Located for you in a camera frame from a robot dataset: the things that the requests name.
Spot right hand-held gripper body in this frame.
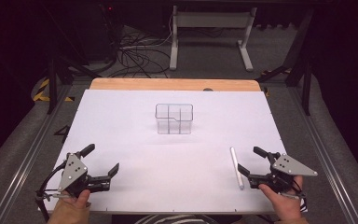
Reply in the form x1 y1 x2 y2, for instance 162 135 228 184
264 152 319 193

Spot person's striped clothing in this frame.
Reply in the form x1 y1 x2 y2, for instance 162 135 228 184
133 214 219 224

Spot grey metal floor rail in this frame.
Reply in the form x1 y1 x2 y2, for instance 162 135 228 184
0 84 74 224
287 87 358 224

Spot yellow black hazard tape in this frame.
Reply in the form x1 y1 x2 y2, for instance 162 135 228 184
32 77 76 103

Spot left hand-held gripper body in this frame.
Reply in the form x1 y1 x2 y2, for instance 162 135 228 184
57 151 98 199

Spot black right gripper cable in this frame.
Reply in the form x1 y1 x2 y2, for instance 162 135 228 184
281 177 309 213

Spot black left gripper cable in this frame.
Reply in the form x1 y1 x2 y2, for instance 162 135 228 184
34 161 76 222

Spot person's right hand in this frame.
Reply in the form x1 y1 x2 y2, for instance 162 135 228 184
258 175 304 221

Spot person's left hand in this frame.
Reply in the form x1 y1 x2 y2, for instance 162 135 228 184
48 189 92 224

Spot black table bracket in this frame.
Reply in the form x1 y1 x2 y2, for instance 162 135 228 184
53 124 71 145

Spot bundle of black floor cables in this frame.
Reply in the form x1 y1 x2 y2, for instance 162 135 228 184
106 18 172 79

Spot white table sheet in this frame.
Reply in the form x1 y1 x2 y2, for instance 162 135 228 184
38 89 309 216

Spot white pen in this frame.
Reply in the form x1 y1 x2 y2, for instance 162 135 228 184
229 147 245 191

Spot black metal stand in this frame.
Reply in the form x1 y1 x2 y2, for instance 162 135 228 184
46 54 104 115
255 8 314 117

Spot clear plastic divided organizer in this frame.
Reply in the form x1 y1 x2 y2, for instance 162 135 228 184
154 103 195 135

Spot white metal stand frame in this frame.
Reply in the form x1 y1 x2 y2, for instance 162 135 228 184
169 5 258 73

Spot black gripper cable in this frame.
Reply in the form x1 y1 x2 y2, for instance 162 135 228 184
281 177 309 213
34 161 76 222

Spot wooden table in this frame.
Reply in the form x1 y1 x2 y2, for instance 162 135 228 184
89 77 262 92

